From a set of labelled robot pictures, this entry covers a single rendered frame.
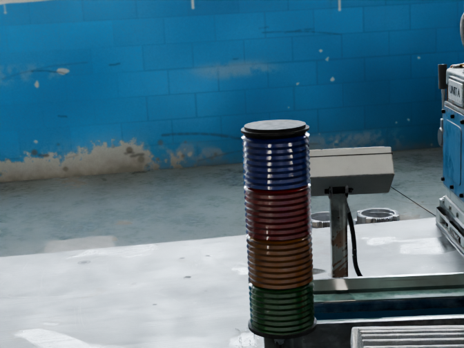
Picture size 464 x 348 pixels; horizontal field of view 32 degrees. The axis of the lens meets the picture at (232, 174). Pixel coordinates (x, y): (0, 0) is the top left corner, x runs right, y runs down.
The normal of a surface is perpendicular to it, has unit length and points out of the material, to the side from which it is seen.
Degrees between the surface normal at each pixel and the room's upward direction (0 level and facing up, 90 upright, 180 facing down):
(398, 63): 90
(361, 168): 51
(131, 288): 0
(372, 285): 45
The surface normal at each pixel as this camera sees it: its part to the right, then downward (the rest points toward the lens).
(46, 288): -0.05, -0.98
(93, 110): 0.15, 0.21
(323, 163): -0.04, -0.45
